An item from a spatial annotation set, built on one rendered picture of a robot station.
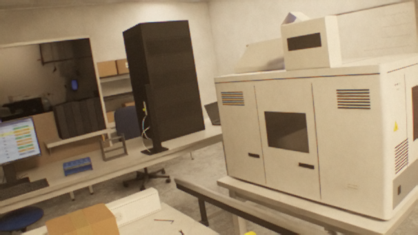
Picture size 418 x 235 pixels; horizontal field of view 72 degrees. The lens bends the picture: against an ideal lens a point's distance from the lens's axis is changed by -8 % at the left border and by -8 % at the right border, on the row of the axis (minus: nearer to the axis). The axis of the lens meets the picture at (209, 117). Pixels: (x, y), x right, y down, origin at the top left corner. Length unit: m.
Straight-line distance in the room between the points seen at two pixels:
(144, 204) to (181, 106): 1.58
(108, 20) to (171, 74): 2.88
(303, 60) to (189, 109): 1.86
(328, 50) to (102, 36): 4.62
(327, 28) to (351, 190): 0.58
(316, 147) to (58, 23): 4.62
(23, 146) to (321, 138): 2.00
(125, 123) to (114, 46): 1.50
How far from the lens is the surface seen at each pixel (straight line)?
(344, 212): 1.27
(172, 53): 2.83
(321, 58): 1.14
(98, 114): 2.78
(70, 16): 5.36
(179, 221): 1.33
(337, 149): 1.18
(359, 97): 1.09
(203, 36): 6.34
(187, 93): 2.89
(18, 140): 2.48
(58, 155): 2.95
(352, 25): 4.46
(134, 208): 1.40
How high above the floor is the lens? 1.51
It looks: 10 degrees down
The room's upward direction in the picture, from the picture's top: 9 degrees counter-clockwise
